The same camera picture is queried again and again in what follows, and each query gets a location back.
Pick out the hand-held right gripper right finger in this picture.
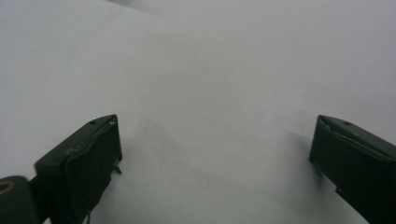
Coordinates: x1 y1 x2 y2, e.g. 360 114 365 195
308 114 396 224

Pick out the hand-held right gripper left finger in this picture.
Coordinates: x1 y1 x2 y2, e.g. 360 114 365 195
33 114 123 224

